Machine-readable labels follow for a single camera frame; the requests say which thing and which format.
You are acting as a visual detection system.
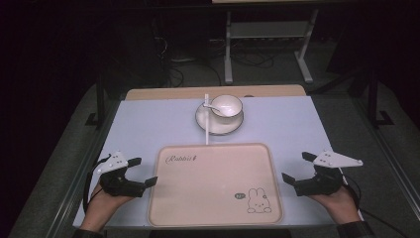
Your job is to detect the person's left hand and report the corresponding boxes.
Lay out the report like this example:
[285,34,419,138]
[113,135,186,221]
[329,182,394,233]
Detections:
[80,183,134,233]

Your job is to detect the white metal stand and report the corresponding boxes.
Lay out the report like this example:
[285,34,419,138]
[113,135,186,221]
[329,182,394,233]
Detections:
[223,9,320,85]

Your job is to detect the person's right dark sleeve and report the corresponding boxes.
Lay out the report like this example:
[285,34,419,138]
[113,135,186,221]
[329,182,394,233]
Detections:
[336,220,376,238]

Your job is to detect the white chopsticks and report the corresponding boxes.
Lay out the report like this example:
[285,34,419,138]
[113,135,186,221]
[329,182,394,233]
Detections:
[204,93,211,146]

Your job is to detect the white plate with dark rim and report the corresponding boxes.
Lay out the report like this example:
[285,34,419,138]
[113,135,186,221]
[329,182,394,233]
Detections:
[194,98,245,136]

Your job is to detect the right hand-held gripper black cable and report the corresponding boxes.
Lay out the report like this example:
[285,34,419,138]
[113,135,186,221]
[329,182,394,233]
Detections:
[342,174,411,238]

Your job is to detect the wooden table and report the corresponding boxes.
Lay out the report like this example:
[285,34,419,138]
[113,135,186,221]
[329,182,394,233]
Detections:
[125,84,307,101]

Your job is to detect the left hand-held gripper black cable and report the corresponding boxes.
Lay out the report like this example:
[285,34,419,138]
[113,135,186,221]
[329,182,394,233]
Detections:
[82,154,112,213]

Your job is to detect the light blue table mat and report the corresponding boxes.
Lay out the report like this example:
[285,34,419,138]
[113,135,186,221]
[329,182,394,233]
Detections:
[72,95,365,230]

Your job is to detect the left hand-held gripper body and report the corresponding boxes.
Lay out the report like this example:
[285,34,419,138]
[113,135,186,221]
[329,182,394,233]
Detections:
[96,151,147,198]

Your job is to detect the black cables on floor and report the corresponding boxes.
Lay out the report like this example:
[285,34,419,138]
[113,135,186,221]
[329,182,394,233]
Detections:
[153,19,298,87]

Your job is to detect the hand-held gripper black cable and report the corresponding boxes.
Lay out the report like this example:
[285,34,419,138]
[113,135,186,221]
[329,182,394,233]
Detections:
[82,154,112,213]
[342,174,411,238]

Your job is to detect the person's dark sleeve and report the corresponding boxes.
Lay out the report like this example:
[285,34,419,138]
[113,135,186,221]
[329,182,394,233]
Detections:
[336,220,376,238]
[71,227,107,238]

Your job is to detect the white bowl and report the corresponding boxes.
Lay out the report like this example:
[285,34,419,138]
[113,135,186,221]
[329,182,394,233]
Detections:
[209,94,244,119]

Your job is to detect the beige tray with rabbit print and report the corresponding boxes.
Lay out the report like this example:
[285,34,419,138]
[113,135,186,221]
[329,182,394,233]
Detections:
[147,142,284,228]

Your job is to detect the person's right hand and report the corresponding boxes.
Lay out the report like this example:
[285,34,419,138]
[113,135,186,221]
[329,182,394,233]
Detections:
[308,185,363,226]

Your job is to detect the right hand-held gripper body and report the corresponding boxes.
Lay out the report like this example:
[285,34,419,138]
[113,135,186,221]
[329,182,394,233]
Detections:
[293,149,365,197]

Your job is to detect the black metal stand leg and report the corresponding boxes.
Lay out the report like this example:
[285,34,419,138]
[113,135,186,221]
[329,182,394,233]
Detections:
[84,74,107,129]
[367,69,395,129]

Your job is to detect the white spoon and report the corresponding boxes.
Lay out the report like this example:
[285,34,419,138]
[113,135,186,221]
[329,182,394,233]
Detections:
[202,102,230,114]

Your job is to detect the person's left dark sleeve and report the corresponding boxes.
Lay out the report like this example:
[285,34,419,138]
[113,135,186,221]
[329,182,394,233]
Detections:
[71,227,107,238]

